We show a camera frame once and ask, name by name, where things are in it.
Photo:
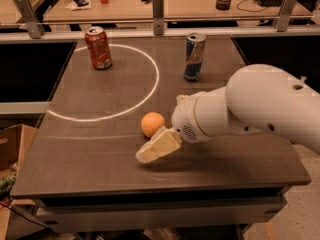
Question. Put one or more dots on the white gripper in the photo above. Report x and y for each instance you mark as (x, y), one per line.
(184, 118)

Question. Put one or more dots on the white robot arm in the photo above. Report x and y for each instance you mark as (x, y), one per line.
(257, 98)

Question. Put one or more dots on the orange fruit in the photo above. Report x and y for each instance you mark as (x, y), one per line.
(151, 122)

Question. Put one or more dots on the blue silver energy drink can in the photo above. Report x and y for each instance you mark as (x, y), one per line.
(195, 47)

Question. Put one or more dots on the red soda can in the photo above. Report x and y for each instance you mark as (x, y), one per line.
(98, 46)

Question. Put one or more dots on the black mesh pen cup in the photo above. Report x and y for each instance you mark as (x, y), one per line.
(223, 4)

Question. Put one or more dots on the wooden desk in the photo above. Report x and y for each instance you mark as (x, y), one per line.
(174, 10)

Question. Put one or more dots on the cardboard box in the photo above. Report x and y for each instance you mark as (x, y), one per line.
(15, 142)

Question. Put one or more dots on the metal guard rail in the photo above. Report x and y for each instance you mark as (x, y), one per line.
(16, 16)

